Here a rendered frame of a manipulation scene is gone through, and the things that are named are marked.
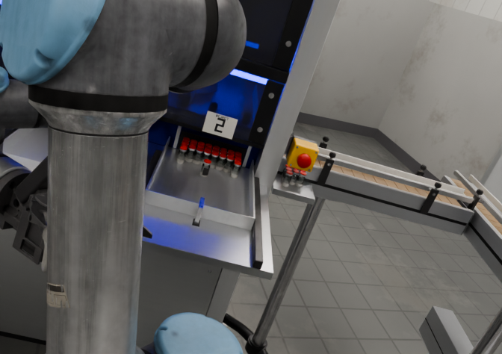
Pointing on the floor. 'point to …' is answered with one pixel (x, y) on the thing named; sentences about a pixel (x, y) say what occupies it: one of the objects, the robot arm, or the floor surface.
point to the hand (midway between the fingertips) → (119, 241)
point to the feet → (245, 335)
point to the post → (287, 111)
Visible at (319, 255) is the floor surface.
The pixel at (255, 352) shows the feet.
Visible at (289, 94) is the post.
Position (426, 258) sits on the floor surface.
